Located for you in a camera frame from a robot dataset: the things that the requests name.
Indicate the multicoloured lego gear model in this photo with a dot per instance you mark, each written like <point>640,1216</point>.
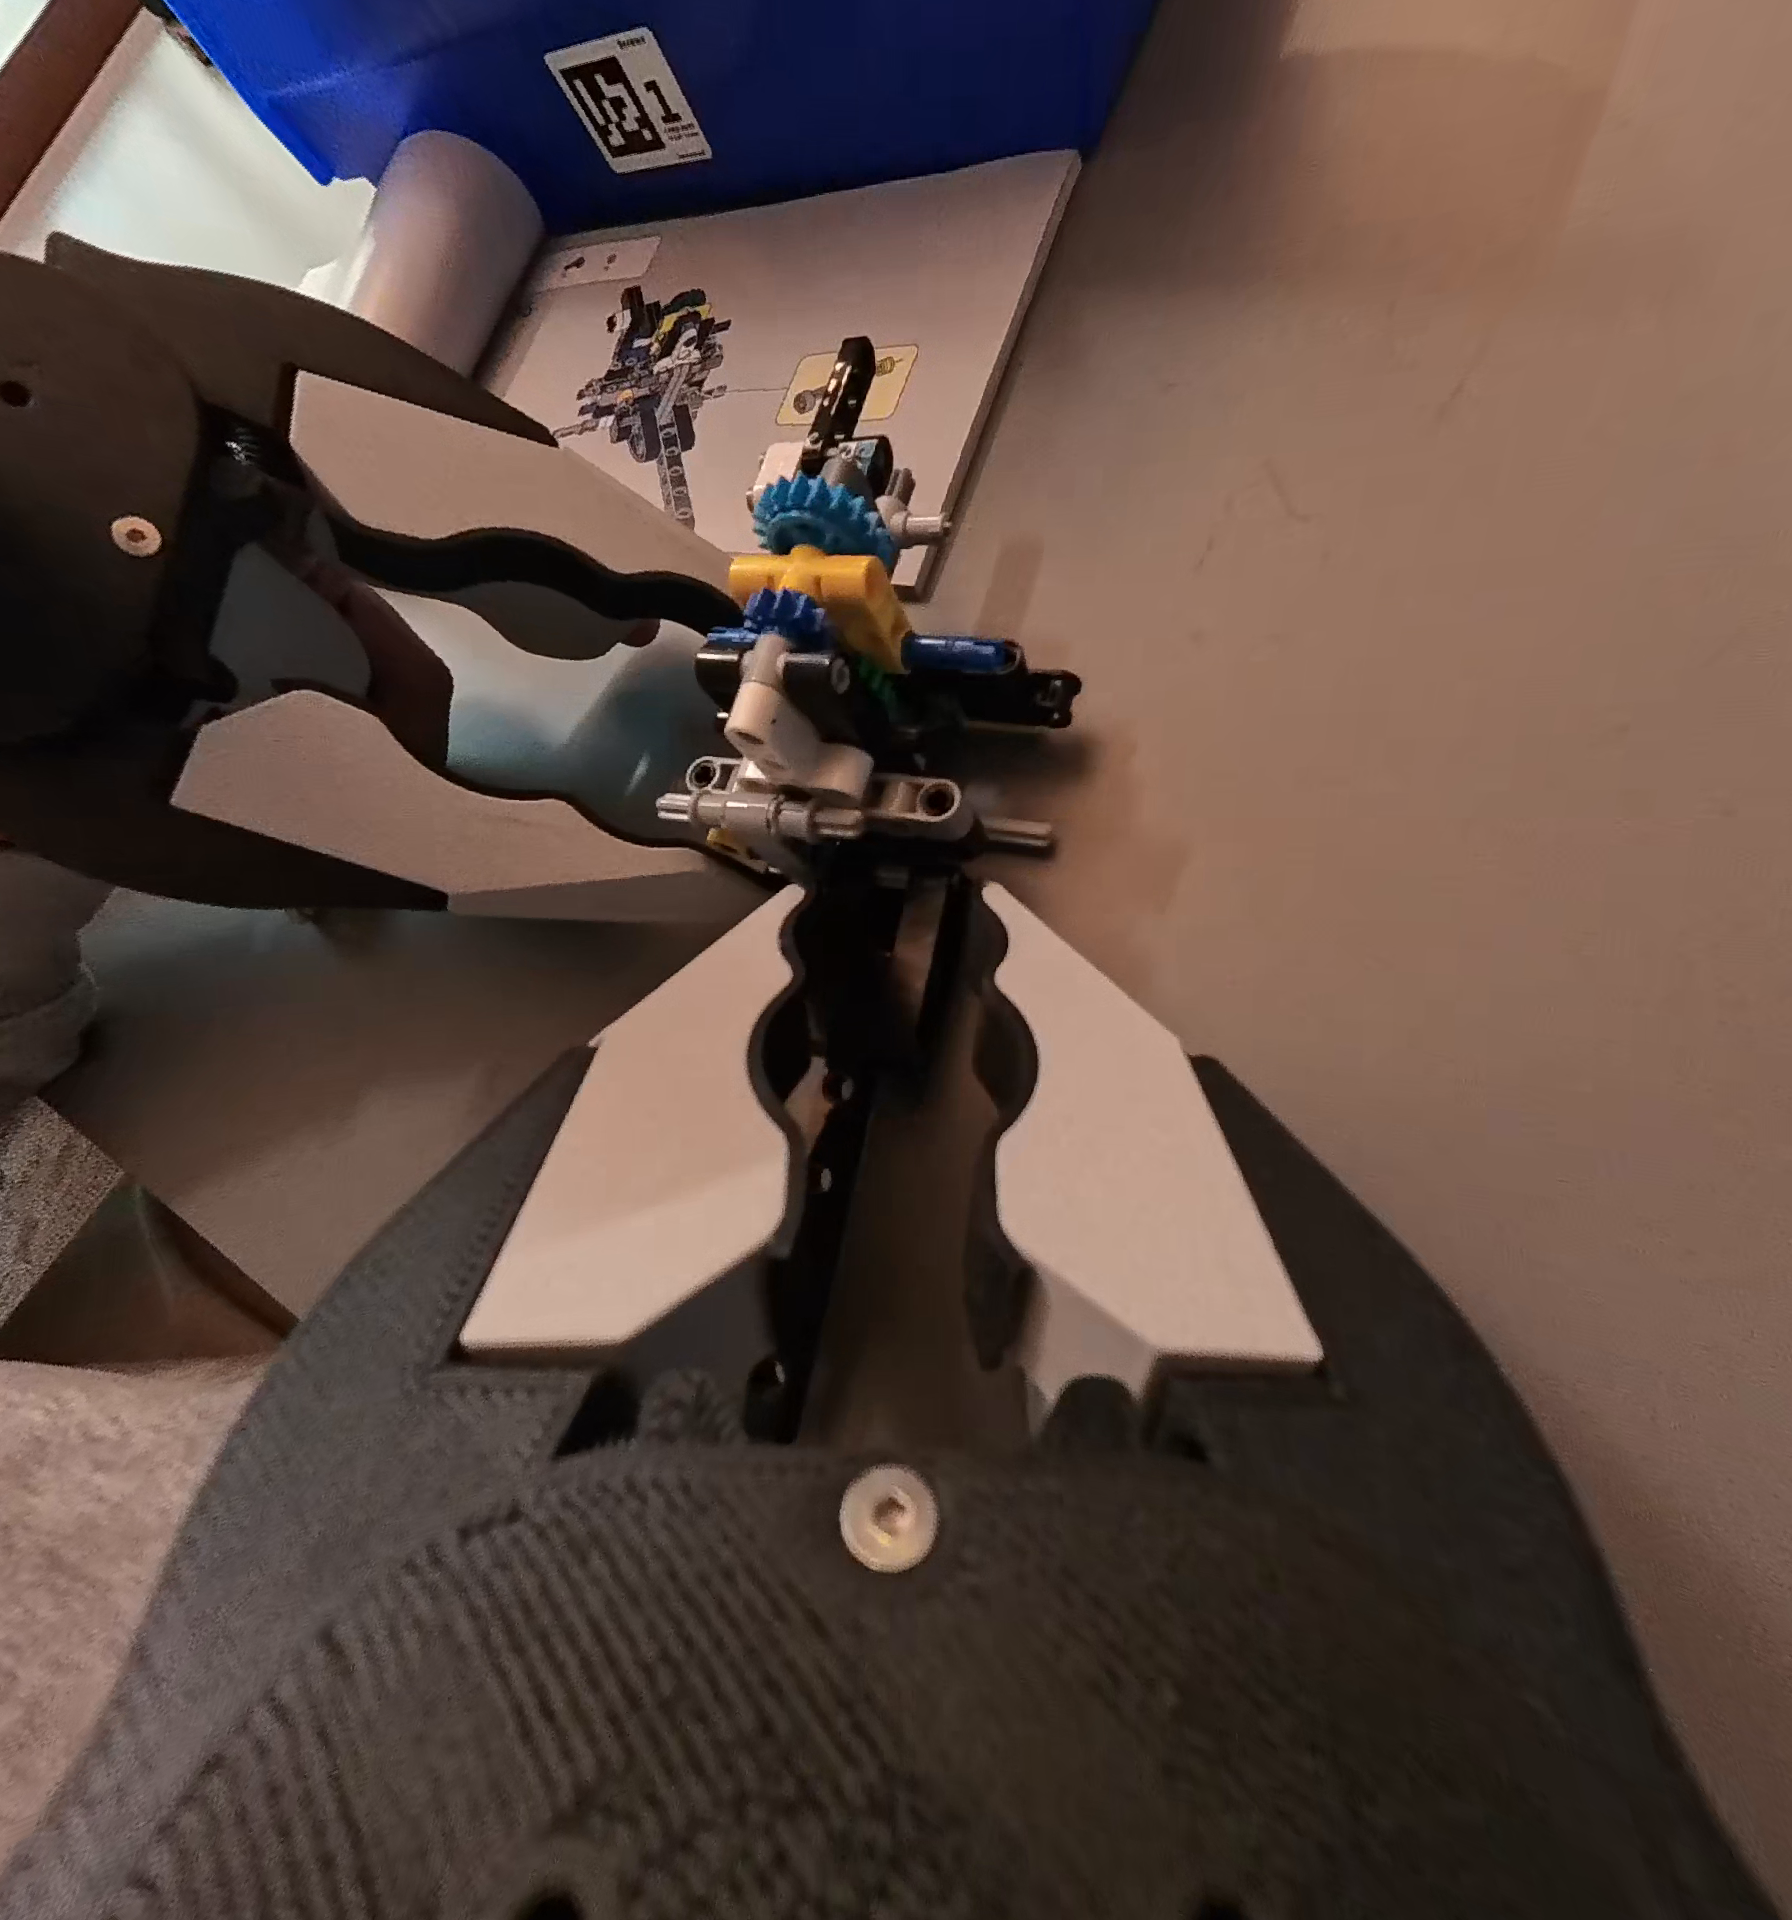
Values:
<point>815,579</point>

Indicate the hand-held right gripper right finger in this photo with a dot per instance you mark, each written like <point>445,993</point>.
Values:
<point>1150,1215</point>

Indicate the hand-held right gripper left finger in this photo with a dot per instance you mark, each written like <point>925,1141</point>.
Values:
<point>640,1200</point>

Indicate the pale grey cylinder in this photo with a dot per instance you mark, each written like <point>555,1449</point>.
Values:
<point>447,241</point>

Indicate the black and white marker tag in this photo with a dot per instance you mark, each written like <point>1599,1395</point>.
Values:
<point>631,98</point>

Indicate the lego instruction booklet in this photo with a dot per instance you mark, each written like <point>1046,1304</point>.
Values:
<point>956,300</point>

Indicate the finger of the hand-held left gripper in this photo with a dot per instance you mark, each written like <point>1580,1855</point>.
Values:
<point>327,810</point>
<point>447,479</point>

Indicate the brown wooden frame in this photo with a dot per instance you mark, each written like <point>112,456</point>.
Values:
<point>42,98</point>

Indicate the blue plastic bin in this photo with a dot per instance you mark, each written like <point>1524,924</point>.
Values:
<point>865,76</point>

